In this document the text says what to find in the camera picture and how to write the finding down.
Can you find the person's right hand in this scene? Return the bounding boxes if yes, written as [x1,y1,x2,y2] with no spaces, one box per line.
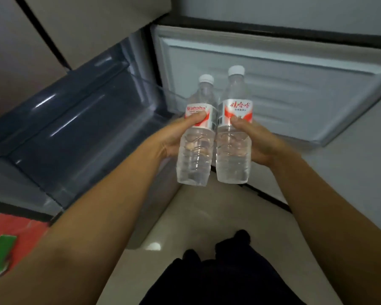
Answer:
[230,116,297,168]

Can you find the person's left hand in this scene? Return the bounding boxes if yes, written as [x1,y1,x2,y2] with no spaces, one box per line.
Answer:
[152,110,207,159]

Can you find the clear water bottle red label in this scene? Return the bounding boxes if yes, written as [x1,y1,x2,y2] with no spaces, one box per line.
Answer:
[176,74,218,187]
[215,65,254,184]

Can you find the person's right forearm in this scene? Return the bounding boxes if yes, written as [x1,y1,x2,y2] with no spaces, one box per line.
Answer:
[268,154,381,305]

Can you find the person's left forearm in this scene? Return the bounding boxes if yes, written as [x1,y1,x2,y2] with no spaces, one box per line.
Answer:
[0,136,169,305]

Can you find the open refrigerator door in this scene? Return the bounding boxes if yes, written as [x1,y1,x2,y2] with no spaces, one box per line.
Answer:
[151,0,381,242]

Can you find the translucent grey freezer drawer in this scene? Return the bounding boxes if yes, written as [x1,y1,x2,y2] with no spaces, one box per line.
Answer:
[0,44,181,210]

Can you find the grey refrigerator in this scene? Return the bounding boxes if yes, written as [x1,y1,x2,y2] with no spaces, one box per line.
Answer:
[0,0,381,251]

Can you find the person's dark trousers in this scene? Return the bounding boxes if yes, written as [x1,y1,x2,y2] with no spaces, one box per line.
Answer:
[139,229,307,305]

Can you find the red plastic bag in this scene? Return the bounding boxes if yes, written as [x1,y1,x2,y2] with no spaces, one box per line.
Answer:
[0,210,51,289]

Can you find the green packet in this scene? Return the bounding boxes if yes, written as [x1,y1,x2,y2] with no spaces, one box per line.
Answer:
[0,235,18,275]

